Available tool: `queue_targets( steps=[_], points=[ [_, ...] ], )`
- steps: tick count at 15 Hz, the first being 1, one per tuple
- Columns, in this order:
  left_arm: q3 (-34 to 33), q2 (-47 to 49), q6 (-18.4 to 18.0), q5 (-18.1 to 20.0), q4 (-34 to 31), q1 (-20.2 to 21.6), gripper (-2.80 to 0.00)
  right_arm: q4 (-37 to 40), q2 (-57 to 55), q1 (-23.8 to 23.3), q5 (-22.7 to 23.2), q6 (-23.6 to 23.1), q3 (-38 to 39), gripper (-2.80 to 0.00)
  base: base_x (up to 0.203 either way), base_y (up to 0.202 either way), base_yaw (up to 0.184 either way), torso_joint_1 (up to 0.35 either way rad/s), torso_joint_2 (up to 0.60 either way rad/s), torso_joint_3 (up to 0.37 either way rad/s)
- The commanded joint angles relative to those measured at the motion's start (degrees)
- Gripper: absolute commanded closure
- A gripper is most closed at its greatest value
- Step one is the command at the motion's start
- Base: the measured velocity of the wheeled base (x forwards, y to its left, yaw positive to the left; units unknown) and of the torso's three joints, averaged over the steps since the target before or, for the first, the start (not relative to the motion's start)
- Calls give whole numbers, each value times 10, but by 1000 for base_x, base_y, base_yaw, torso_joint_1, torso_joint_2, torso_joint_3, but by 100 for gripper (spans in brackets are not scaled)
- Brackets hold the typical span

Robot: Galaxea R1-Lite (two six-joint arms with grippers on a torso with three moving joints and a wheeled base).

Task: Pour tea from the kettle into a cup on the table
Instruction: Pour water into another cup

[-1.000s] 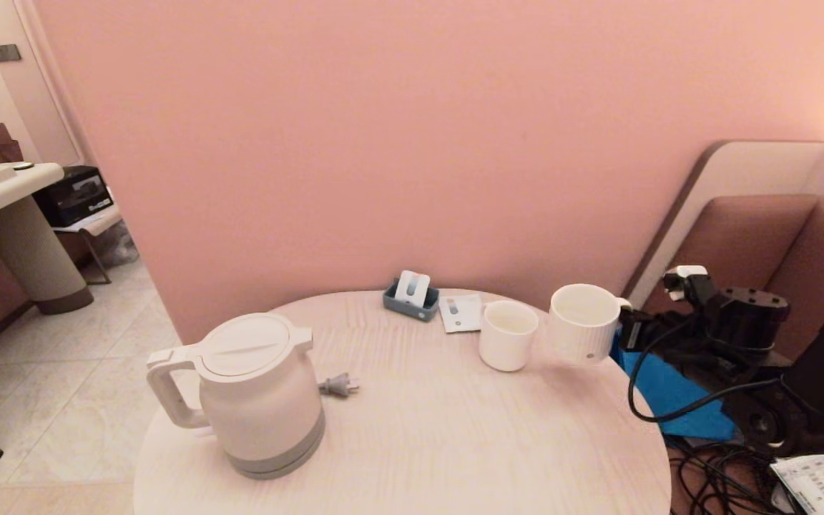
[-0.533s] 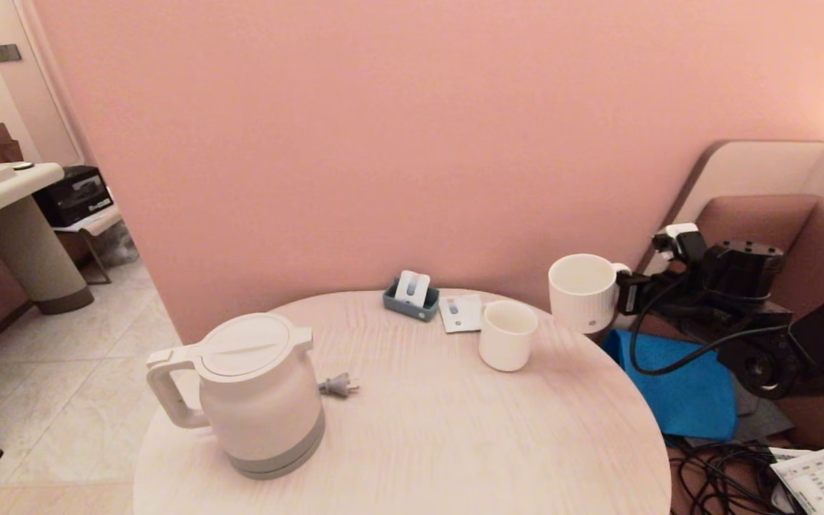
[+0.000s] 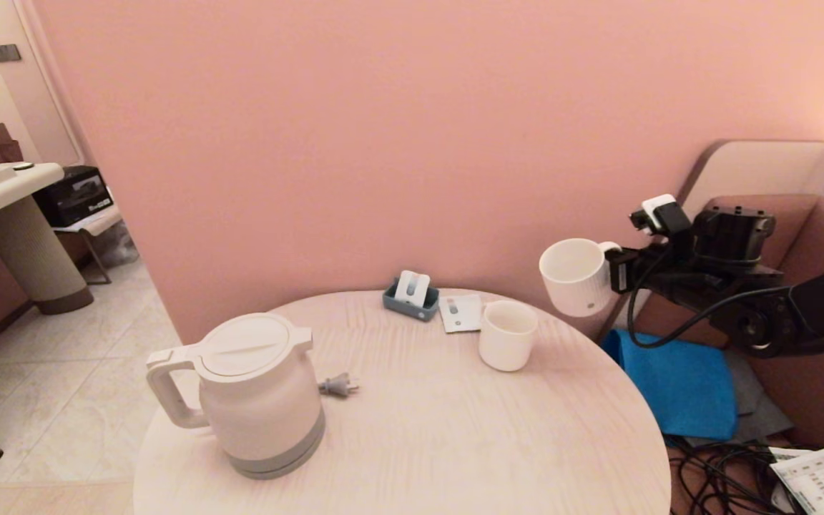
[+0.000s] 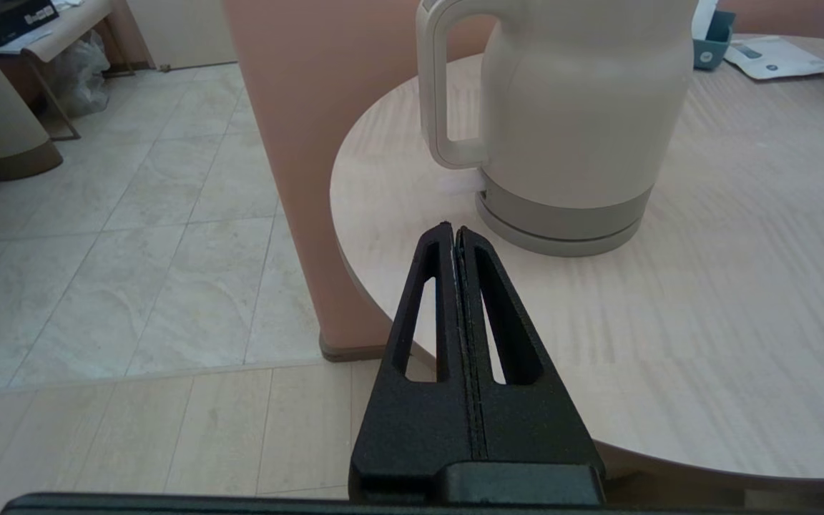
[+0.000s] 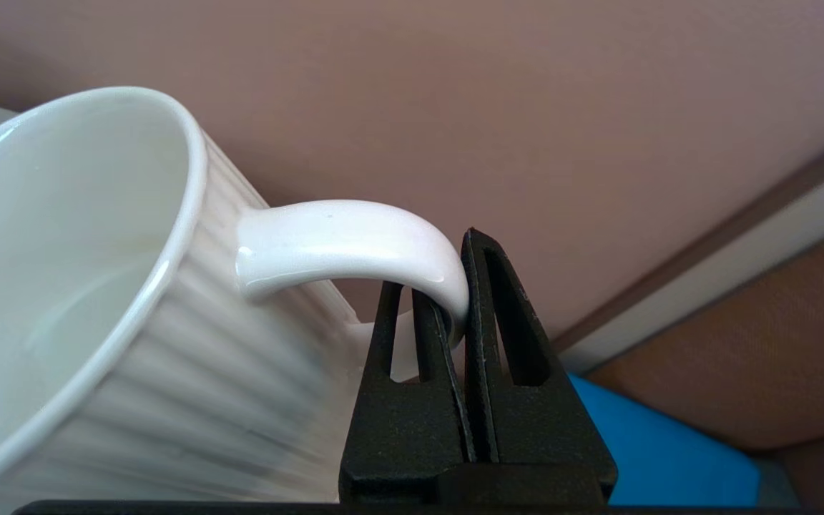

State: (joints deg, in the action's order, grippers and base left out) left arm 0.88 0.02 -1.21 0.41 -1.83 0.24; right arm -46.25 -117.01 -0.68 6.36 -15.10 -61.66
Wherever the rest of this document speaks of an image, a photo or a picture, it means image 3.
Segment white ribbed mug with logo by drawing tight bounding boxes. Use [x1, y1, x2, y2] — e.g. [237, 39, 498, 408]
[539, 238, 624, 318]

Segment white electric kettle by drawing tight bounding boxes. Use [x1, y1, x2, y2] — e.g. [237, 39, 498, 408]
[145, 312, 328, 479]

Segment blue folded cloth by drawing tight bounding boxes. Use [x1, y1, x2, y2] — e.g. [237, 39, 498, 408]
[601, 328, 739, 441]

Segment beige headboard panel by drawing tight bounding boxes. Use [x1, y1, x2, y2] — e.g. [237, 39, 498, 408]
[602, 140, 824, 337]

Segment plain white ribbed mug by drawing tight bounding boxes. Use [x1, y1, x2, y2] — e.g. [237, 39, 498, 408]
[479, 300, 539, 372]

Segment grey folded cloth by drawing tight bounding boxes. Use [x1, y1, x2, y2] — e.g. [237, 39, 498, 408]
[723, 350, 793, 446]

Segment flat white square packet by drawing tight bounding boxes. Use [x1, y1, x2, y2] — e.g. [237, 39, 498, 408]
[438, 294, 486, 335]

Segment brown upholstered sofa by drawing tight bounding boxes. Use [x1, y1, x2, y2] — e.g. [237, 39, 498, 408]
[602, 195, 824, 515]

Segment teal sachet holder tray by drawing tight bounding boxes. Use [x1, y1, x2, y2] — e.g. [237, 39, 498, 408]
[382, 281, 441, 323]

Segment printed white paper sheet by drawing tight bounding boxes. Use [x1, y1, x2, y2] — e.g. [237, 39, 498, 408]
[768, 446, 824, 515]

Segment grey power plug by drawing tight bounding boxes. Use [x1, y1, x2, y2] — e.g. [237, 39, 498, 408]
[318, 372, 361, 399]

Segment grey round kettle base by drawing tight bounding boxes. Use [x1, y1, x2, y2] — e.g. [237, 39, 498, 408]
[228, 429, 328, 479]

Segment clear plastic bag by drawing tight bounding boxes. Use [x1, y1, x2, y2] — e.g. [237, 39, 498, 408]
[88, 220, 142, 270]

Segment small beige metal-legged bench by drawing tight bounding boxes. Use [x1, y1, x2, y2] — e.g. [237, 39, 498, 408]
[52, 206, 125, 286]

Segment black box appliance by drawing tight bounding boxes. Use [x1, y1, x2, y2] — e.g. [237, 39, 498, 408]
[33, 165, 115, 229]

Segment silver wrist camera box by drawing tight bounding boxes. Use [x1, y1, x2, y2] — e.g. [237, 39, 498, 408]
[629, 193, 679, 235]

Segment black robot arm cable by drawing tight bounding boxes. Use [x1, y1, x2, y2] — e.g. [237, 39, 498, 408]
[627, 243, 793, 350]

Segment black tangled cables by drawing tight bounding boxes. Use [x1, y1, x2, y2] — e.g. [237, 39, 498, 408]
[668, 435, 824, 515]

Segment white pedestal counter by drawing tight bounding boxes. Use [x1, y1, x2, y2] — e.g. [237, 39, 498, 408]
[0, 162, 95, 316]

